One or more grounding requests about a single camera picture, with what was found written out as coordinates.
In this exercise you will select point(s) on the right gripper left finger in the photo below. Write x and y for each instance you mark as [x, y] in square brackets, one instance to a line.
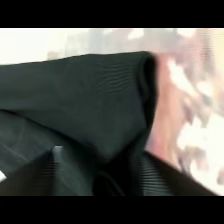
[46, 176]

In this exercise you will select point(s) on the black garment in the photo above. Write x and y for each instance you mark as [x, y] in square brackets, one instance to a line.
[83, 100]

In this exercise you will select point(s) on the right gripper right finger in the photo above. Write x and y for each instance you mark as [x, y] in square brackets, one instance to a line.
[166, 181]

